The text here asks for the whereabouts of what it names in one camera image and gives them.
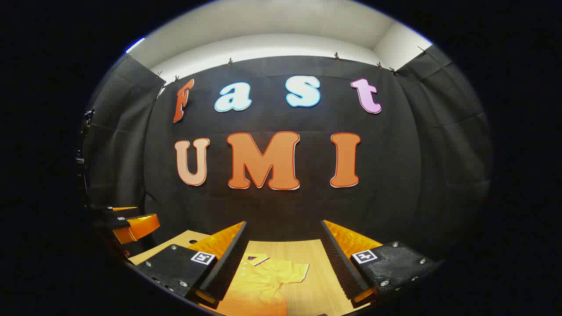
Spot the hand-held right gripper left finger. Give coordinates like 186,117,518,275
135,221,249,309

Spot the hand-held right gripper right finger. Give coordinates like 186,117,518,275
321,219,437,308

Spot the orange T-shirt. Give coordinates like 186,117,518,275
215,254,310,316

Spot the black backdrop cloth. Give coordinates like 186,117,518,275
81,44,492,264

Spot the row of black backdrop clips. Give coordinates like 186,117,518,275
156,46,429,84

